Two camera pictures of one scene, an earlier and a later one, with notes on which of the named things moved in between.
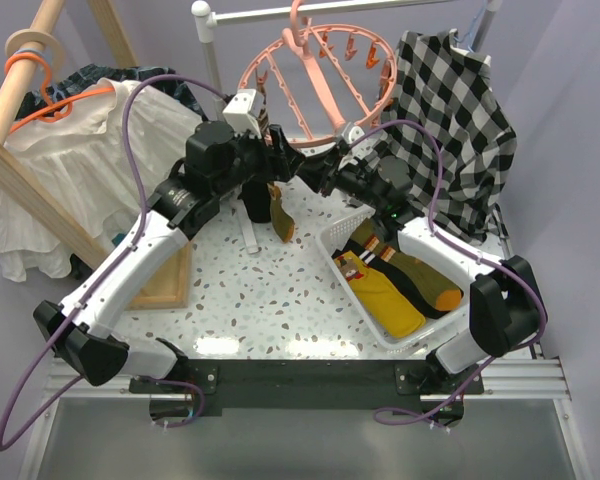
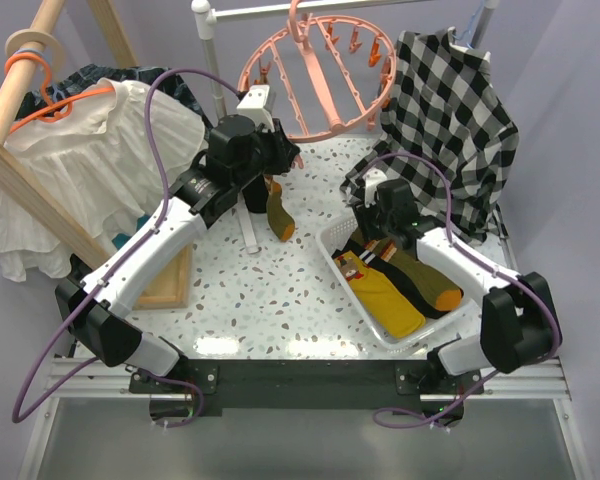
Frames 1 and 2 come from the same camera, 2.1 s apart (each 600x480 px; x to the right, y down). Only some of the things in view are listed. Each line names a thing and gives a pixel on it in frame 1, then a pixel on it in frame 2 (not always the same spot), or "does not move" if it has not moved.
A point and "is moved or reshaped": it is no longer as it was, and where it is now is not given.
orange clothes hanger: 60,109 does not move
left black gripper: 279,161 does not move
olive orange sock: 281,222 does not move
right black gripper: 322,171 → 368,233
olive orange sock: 411,273 does not move
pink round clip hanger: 317,81 is moved or reshaped
